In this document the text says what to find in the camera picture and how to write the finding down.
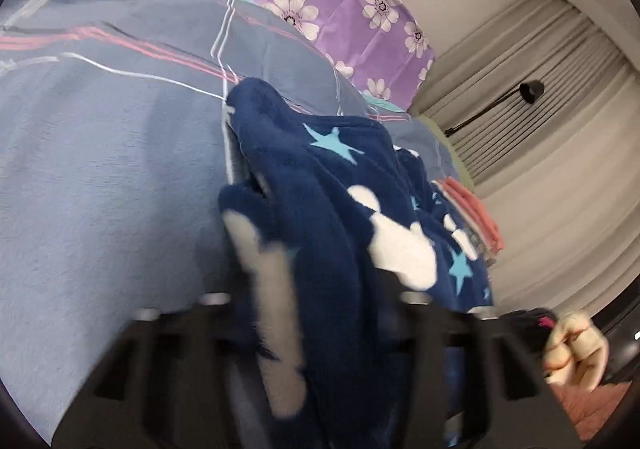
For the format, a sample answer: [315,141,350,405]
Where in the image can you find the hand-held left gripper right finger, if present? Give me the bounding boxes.
[379,269,583,449]

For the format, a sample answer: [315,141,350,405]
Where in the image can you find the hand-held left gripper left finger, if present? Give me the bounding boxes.
[52,294,251,449]

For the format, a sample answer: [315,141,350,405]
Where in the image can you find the navy star-print fleece garment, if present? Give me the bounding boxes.
[217,76,496,449]

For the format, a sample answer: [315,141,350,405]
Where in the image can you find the pink folded clothes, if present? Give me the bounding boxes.
[432,176,503,265]

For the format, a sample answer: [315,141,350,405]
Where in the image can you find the person's right hand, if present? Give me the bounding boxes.
[542,310,610,391]

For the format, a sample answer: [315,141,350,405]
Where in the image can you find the person's pink fuzzy clothing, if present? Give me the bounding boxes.
[547,381,633,442]

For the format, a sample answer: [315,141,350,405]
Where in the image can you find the light green cloth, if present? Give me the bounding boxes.
[417,114,476,190]

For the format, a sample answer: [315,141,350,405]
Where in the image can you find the white pleated curtain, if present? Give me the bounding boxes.
[407,0,640,325]

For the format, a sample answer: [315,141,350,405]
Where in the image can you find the blue-grey striped bed cover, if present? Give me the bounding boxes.
[0,0,461,445]

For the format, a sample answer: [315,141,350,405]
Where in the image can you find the black gooseneck lamp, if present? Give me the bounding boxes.
[444,79,546,137]

